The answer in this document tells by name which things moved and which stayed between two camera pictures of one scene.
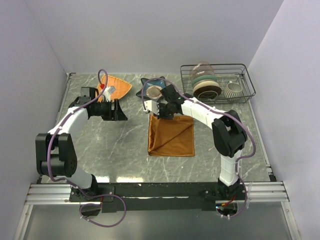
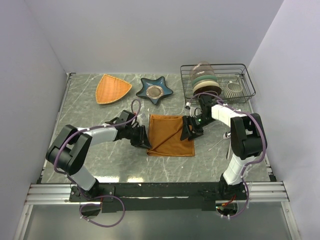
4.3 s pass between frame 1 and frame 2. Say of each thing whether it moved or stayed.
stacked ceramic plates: stayed
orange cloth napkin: stayed
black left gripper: moved
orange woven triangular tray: stayed
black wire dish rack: stayed
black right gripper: moved
